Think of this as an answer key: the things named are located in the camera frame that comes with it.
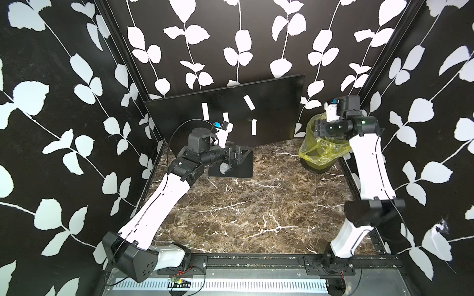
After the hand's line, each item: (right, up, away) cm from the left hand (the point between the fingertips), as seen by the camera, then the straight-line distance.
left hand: (242, 144), depth 68 cm
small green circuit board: (-26, -55, +3) cm, 61 cm away
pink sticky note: (+5, +8, +12) cm, 15 cm away
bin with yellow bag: (+37, -4, +20) cm, 42 cm away
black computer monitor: (+14, +28, +66) cm, 73 cm away
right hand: (+34, +8, +10) cm, 36 cm away
